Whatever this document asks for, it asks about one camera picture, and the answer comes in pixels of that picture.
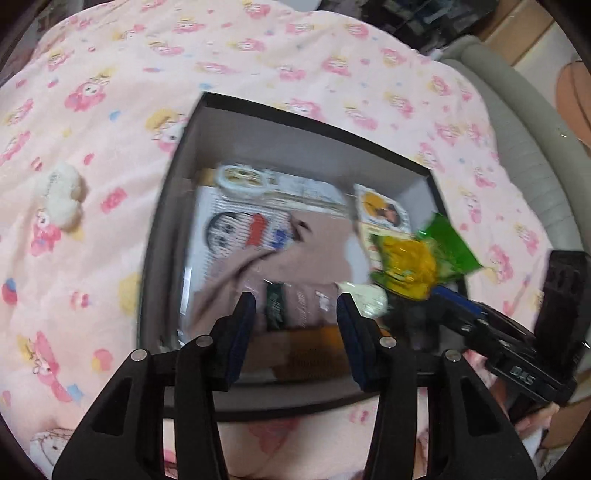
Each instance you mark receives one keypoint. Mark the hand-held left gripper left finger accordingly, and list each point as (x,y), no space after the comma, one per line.
(240,341)

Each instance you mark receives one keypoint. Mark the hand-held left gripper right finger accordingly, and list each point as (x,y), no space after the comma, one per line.
(353,341)

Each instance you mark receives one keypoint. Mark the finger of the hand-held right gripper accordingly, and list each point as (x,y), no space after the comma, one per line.
(457,302)

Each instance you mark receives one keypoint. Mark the wooden comb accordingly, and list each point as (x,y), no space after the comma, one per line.
(330,337)

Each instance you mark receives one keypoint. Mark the small white pouch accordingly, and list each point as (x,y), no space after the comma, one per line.
(364,297)

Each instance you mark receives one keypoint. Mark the mauve hand cream tube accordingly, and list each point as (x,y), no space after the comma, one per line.
(309,304)

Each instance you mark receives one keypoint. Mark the mauve cloth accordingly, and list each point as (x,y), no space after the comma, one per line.
(314,244)

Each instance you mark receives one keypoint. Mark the black cardboard box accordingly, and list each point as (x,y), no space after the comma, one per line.
(295,134)

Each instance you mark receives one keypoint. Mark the dark green sachet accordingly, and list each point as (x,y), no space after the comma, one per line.
(276,304)

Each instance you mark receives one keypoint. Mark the white cartoon printed book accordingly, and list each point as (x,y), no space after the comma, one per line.
(231,230)

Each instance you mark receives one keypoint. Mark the white oval case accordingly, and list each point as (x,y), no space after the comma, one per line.
(244,181)

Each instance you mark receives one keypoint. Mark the brown rounded object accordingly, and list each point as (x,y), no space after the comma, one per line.
(575,101)

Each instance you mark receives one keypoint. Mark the white plush toy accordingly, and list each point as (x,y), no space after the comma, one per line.
(62,194)

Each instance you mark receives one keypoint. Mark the dark cluttered furniture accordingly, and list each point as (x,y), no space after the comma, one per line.
(429,23)

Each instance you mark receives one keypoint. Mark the pink printed blanket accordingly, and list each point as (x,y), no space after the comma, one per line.
(277,46)

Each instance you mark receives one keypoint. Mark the grey padded bed frame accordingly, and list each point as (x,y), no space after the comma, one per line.
(531,115)

